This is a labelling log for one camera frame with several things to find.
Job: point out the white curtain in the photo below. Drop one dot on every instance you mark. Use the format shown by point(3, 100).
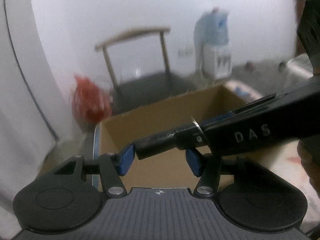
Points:
point(26, 135)

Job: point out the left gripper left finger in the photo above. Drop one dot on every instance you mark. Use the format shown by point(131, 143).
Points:
point(112, 167)

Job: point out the red plastic bag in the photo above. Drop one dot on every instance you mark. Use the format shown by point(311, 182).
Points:
point(90, 102)

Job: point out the white water dispenser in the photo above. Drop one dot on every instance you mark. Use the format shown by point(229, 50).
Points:
point(217, 61)

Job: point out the person right hand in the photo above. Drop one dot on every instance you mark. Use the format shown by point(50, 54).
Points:
point(310, 167)

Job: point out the blue water jug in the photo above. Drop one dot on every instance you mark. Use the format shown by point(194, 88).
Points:
point(211, 28)

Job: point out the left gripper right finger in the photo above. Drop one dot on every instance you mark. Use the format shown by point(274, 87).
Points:
point(206, 168)

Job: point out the cardboard box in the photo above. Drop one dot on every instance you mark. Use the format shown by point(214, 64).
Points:
point(168, 169)

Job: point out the wooden chair dark seat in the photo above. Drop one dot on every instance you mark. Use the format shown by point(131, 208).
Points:
point(137, 86)

